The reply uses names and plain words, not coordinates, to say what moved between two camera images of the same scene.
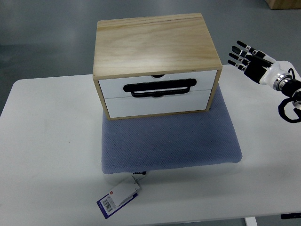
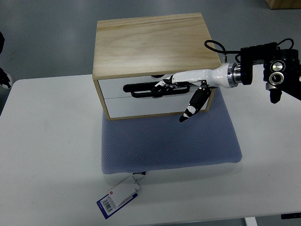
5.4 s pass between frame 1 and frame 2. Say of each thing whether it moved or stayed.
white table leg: stayed
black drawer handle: stayed
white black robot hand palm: moved
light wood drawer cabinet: stayed
